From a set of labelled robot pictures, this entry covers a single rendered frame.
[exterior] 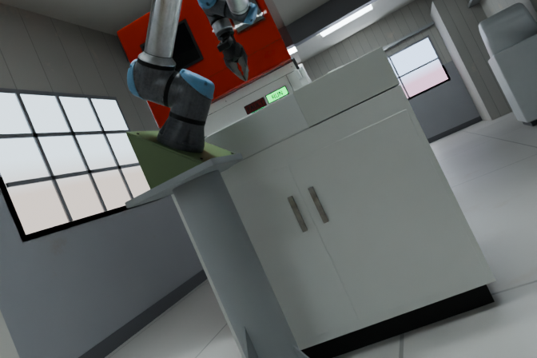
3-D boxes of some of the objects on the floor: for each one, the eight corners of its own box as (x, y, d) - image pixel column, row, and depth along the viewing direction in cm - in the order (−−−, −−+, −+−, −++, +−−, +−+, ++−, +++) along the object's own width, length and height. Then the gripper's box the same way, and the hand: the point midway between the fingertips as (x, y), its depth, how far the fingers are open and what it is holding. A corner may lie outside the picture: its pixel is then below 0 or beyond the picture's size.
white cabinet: (285, 322, 223) (222, 180, 228) (465, 255, 202) (390, 101, 207) (254, 391, 161) (168, 196, 166) (509, 305, 140) (400, 83, 145)
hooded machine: (590, 103, 495) (532, -10, 505) (531, 128, 517) (475, 19, 527) (566, 105, 572) (516, 7, 581) (515, 127, 594) (467, 32, 603)
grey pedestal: (350, 509, 89) (192, 154, 94) (185, 535, 103) (56, 225, 108) (372, 372, 137) (267, 143, 142) (258, 403, 151) (166, 193, 156)
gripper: (238, 30, 171) (260, 77, 169) (219, 41, 172) (240, 88, 171) (232, 25, 162) (254, 74, 161) (212, 36, 164) (234, 85, 163)
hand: (244, 77), depth 163 cm, fingers closed
